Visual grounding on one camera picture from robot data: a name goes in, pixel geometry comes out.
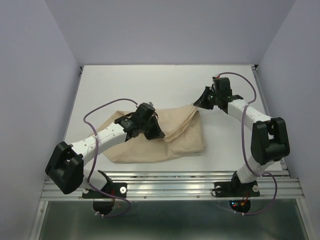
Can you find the aluminium mounting rail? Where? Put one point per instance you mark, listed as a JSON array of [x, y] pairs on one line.
[[197, 185]]

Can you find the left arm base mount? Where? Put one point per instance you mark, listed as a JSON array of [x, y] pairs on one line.
[[109, 197]]

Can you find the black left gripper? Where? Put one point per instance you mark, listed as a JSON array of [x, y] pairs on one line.
[[157, 132]]

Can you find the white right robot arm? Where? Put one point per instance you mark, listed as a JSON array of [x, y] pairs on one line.
[[264, 140]]

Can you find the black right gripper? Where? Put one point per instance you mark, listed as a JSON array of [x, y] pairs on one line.
[[201, 101]]

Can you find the beige cloth drape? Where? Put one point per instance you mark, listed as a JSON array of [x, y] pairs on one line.
[[182, 127]]

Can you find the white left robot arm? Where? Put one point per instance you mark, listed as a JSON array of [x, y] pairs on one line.
[[66, 166]]

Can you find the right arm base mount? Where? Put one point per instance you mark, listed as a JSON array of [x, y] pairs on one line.
[[240, 193]]

